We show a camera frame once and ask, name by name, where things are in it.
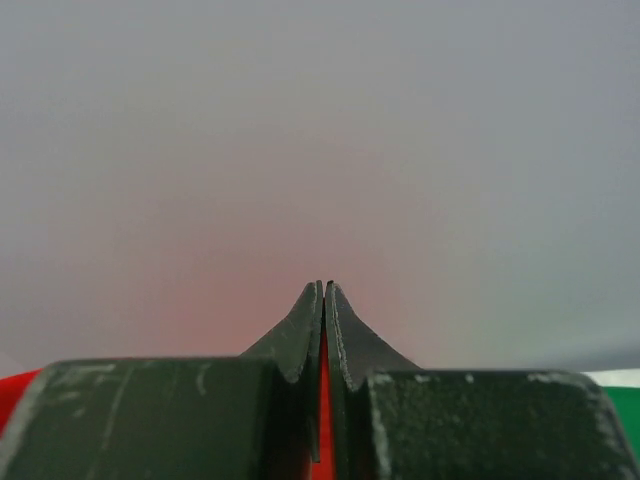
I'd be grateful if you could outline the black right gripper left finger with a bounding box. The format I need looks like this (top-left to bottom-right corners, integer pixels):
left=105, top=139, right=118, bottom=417
left=1, top=282, right=323, bottom=479

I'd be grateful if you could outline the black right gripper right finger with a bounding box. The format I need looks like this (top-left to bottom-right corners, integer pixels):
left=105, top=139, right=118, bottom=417
left=324, top=283, right=639, bottom=479

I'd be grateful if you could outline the red t shirt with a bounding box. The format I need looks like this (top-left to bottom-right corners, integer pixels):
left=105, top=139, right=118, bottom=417
left=1, top=353, right=336, bottom=480

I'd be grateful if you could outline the white folded t shirt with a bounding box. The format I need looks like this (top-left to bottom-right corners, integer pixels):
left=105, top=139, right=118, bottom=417
left=585, top=368, right=640, bottom=388

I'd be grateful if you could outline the green folded t shirt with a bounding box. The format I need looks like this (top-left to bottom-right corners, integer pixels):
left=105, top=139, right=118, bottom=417
left=604, top=386, right=640, bottom=457

